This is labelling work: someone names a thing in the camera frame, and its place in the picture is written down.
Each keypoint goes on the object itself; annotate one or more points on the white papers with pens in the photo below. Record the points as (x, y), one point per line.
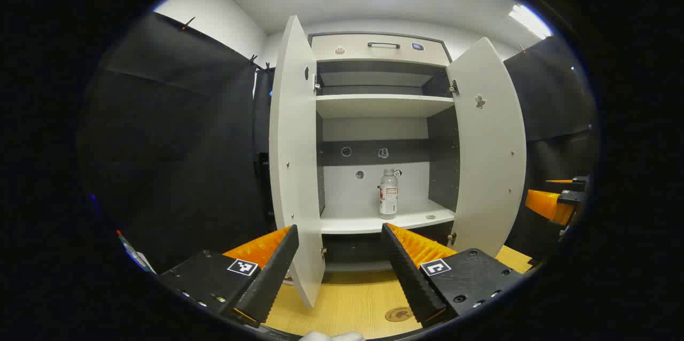
(141, 261)

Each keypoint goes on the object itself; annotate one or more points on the grey white cabinet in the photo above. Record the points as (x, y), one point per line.
(347, 191)

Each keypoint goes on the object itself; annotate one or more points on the beige cabinet drawer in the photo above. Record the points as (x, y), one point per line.
(352, 49)

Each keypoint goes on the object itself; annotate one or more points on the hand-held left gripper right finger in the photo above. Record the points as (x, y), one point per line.
(409, 277)

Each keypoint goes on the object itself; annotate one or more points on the small ceiling light panel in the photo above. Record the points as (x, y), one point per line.
(529, 20)

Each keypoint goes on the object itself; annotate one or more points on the clear plastic bottle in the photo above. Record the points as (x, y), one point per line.
(388, 196)

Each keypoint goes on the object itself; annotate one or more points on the white cabinet shelf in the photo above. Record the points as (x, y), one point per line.
(374, 222)
(374, 106)

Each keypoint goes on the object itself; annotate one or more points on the round cork coaster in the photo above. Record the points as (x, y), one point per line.
(399, 314)

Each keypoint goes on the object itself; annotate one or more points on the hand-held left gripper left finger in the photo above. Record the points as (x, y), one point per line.
(267, 282)

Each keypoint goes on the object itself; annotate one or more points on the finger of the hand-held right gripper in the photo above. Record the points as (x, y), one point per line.
(566, 186)
(548, 204)

